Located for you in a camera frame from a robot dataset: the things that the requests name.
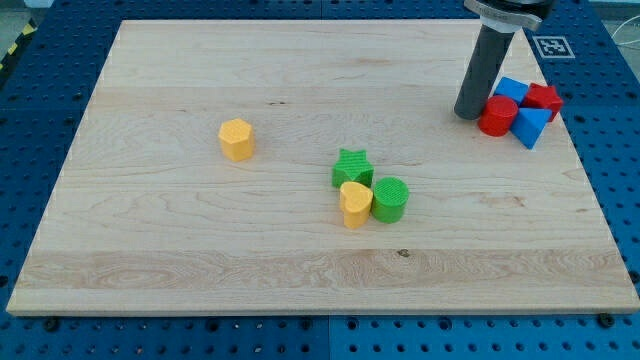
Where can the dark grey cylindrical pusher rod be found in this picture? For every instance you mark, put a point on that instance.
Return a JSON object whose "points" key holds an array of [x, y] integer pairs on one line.
{"points": [[487, 58]]}

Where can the red star block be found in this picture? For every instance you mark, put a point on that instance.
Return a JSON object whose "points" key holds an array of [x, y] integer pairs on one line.
{"points": [[543, 97]]}

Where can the yellow heart block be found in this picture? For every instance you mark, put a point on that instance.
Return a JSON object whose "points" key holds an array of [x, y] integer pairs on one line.
{"points": [[355, 203]]}

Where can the wooden board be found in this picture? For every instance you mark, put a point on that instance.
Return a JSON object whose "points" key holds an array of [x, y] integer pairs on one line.
{"points": [[149, 218]]}

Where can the green cylinder block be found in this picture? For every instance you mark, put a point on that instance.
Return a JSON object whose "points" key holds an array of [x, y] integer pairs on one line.
{"points": [[391, 195]]}

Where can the white fiducial marker tag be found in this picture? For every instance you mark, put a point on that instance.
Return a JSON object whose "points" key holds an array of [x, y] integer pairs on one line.
{"points": [[553, 47]]}

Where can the blue cube block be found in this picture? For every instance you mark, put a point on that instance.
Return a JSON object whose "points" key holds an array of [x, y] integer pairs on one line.
{"points": [[512, 89]]}

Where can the yellow hexagon block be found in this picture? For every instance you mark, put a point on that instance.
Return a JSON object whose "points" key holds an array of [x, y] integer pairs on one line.
{"points": [[237, 139]]}

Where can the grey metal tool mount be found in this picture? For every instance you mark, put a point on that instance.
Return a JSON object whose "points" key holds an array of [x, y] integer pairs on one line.
{"points": [[508, 16]]}

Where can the red cylinder block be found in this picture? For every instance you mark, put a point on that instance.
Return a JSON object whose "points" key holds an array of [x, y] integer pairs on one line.
{"points": [[498, 115]]}

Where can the blue triangle block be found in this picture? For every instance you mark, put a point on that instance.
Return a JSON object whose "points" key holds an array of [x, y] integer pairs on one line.
{"points": [[529, 124]]}

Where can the green star block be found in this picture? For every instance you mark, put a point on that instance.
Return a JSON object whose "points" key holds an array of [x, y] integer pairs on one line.
{"points": [[352, 166]]}

